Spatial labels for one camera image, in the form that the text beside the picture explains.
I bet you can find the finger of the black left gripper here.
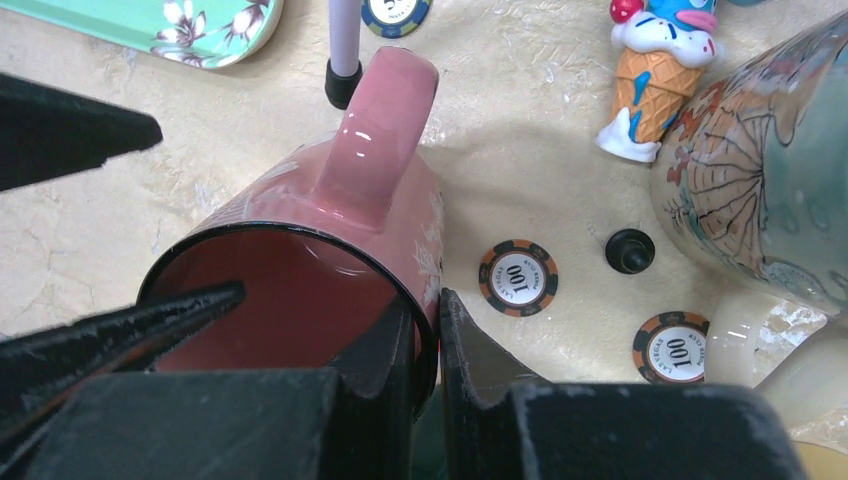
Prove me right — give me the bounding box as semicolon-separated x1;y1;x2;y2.
1;281;246;448
1;74;163;191

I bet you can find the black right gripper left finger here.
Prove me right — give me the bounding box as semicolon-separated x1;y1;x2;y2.
26;301;414;479

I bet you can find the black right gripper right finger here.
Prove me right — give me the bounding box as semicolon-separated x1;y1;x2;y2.
440;289;806;479

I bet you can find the pink ghost mug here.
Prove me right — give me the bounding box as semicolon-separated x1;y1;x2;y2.
139;46;444;408

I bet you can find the dark green mug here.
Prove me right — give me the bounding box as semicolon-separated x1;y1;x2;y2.
410;388;449;480

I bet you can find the cream coral mug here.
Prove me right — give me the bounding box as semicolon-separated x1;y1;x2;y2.
754;316;847;453

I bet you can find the yellow mug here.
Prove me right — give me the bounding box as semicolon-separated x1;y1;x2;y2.
794;441;848;480

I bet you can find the teal seashell mug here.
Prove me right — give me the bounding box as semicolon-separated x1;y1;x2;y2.
651;12;847;384

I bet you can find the orange poker chip left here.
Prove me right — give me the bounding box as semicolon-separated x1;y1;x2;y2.
478;239;559;317

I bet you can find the orange poker chip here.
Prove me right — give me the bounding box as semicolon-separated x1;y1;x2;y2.
478;239;559;317
632;311;710;384

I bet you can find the orange poker chip right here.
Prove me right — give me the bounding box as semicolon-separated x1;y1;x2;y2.
632;311;710;384

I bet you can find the green floral tray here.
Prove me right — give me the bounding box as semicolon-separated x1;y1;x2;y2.
1;0;285;70

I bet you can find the small black peg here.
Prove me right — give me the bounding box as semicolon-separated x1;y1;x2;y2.
604;228;656;275

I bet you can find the grey music stand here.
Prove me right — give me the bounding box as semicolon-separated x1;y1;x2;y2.
324;0;363;110

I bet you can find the blue poker chip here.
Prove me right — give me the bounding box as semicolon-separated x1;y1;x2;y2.
361;0;432;39

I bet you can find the ice cream cone toy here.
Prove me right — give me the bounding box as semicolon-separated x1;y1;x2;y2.
595;0;723;163

